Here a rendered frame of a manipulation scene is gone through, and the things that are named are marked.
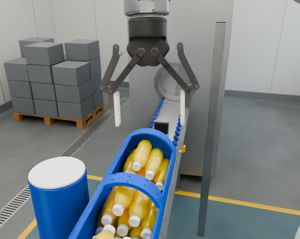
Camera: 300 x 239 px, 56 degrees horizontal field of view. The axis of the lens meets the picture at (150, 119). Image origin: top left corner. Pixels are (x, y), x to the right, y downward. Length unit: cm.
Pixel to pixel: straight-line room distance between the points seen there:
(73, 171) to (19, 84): 330
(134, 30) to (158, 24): 5
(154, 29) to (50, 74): 380
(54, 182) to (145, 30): 106
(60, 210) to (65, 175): 17
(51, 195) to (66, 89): 293
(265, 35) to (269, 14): 34
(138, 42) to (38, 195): 107
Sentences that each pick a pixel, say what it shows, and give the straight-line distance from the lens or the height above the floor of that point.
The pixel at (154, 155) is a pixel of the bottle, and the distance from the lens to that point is 137.
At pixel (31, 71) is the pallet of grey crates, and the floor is 83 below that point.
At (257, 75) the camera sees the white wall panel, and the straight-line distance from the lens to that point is 566.
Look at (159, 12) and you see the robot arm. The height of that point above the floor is 183.
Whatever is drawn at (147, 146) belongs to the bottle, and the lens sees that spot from 137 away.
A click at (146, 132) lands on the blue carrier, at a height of 124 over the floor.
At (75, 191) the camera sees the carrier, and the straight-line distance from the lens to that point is 147.
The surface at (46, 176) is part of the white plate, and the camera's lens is 152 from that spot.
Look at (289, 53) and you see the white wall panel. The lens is 564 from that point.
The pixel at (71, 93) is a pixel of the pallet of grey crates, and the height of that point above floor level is 56.
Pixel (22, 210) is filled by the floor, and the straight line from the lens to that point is 304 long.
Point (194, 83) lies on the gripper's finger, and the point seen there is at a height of 170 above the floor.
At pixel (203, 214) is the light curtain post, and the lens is 245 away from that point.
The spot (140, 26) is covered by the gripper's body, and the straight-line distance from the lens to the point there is 55.
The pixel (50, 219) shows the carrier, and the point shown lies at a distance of 155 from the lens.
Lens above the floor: 186
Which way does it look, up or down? 24 degrees down
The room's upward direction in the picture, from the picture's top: straight up
